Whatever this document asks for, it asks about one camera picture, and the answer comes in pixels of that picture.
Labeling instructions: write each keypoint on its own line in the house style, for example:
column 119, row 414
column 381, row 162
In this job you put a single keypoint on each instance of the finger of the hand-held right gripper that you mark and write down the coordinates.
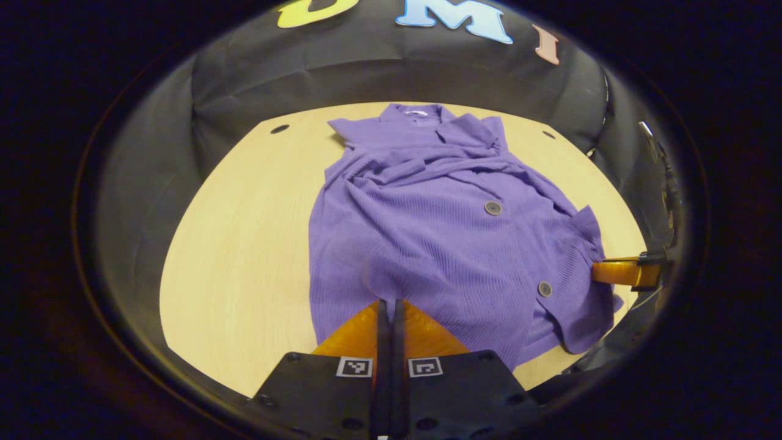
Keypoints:
column 620, row 272

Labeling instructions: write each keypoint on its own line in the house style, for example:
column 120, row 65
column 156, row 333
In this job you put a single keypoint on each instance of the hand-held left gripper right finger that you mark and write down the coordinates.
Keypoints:
column 398, row 379

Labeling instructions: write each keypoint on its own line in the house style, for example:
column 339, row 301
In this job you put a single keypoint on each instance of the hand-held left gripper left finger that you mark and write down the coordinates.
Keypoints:
column 382, row 379

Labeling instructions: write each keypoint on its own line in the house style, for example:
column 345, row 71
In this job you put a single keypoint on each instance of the purple knit cardigan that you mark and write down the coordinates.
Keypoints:
column 427, row 244

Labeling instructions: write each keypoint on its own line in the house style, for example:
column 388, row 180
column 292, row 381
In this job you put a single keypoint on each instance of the black backdrop cloth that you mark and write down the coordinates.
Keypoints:
column 244, row 79

